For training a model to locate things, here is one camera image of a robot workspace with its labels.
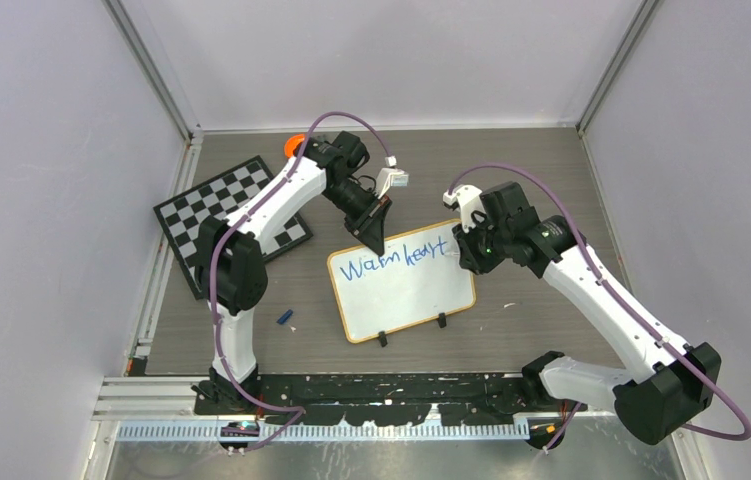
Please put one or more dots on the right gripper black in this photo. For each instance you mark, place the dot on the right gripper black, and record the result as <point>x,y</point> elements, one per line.
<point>471,257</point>

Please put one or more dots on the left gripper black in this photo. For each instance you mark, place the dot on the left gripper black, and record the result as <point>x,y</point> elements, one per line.
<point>370,227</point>

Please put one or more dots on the yellow framed whiteboard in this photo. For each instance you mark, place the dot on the yellow framed whiteboard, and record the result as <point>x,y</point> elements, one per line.
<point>410,284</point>

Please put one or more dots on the blue marker cap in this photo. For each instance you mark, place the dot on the blue marker cap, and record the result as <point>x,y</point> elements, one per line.
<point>284,318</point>

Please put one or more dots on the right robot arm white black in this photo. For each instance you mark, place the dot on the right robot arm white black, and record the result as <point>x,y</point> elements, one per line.
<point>662,382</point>

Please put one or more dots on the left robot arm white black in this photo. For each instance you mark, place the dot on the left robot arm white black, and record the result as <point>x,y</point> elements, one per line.
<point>231,270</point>

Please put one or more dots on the orange curved block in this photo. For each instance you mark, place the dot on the orange curved block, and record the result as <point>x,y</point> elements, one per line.
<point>294,145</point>

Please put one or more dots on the black white checkerboard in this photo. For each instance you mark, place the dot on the black white checkerboard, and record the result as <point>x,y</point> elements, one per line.
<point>180,216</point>

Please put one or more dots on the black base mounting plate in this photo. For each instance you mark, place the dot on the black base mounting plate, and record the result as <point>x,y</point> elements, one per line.
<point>460,399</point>

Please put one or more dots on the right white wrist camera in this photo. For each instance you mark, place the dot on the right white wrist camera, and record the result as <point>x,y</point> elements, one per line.
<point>466,199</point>

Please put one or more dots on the aluminium frame rail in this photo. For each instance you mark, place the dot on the aluminium frame rail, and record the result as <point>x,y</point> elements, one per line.
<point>136,28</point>

